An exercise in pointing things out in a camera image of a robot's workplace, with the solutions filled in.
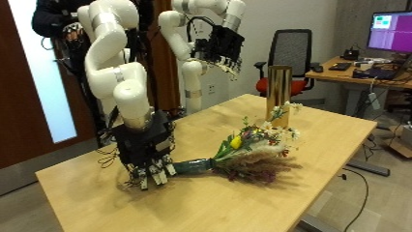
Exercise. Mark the black keyboard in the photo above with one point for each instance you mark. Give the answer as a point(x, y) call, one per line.
point(340, 66)

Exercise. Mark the black computer mouse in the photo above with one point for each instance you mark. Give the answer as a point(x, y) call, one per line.
point(317, 68)

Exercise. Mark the black laptop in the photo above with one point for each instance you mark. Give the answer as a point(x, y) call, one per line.
point(380, 73)

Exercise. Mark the cardboard box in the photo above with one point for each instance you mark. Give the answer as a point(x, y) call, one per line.
point(399, 145)

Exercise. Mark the computer monitor purple screen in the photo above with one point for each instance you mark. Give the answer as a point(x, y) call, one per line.
point(392, 32)

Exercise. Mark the flower bouquet with green wrap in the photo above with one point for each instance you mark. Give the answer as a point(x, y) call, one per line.
point(253, 154)

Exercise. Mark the gold cylindrical vase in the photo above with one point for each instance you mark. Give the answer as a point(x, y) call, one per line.
point(279, 83)

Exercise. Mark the grey table foot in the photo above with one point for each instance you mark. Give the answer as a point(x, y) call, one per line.
point(368, 168)

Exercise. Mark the white wall socket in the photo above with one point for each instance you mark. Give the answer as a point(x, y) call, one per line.
point(211, 89)

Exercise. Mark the white power adapter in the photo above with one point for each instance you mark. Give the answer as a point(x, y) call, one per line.
point(373, 100)

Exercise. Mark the operator in dark clothes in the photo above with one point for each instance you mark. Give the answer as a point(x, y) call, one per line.
point(51, 19)

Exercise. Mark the black office chair red seat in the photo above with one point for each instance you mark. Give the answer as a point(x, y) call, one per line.
point(291, 48)

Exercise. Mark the black desk phone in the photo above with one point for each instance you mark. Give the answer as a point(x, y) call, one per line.
point(351, 54)

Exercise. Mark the wooden office desk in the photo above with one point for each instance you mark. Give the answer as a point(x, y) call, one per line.
point(335, 75)

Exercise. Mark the brown door with glass panel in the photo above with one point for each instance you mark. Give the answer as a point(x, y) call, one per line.
point(21, 96)

